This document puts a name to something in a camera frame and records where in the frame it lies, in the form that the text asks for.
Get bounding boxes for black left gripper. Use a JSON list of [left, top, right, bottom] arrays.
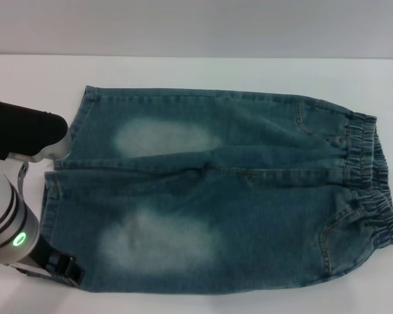
[[14, 234, 86, 287]]

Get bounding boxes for blue denim shorts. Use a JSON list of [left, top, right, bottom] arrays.
[[39, 85, 393, 294]]

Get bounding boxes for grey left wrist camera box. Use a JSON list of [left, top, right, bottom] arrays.
[[0, 99, 71, 164]]

